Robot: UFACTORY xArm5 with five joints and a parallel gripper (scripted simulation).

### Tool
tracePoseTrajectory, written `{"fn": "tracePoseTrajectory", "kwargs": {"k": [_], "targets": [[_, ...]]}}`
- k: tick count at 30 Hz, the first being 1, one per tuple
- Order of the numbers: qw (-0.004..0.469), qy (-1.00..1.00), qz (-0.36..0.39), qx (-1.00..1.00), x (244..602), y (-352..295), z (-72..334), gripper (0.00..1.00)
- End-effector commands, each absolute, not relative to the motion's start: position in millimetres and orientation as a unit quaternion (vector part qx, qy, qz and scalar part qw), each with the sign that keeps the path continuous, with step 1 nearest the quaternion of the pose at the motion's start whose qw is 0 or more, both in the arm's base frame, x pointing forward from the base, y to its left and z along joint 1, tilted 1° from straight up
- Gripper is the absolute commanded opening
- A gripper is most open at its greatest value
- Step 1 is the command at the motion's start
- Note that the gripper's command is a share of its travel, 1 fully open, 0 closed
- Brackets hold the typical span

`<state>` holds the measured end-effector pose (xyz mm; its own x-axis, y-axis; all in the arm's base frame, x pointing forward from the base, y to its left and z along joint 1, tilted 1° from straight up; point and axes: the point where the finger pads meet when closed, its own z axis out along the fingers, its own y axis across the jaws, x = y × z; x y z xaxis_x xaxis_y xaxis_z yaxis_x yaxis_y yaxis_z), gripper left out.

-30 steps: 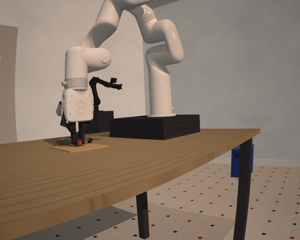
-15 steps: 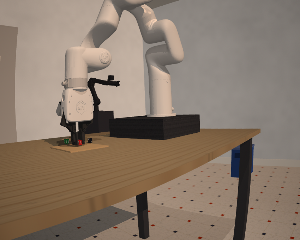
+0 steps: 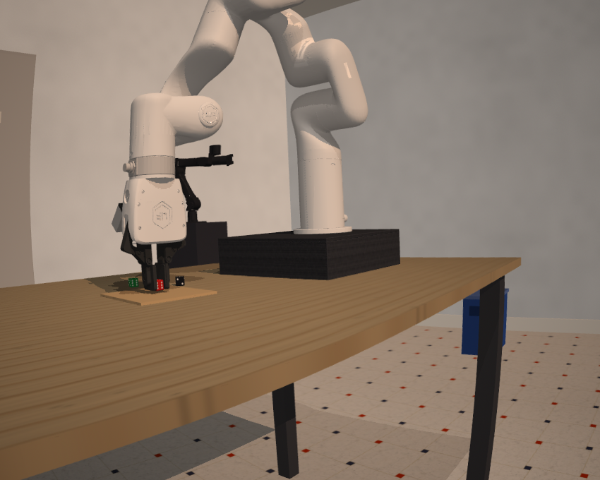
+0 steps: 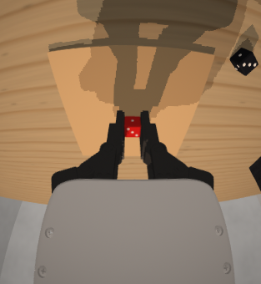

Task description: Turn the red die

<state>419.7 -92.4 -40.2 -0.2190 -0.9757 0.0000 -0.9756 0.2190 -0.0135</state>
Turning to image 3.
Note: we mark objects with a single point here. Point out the tan flat mat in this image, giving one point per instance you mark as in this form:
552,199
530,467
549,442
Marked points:
143,297

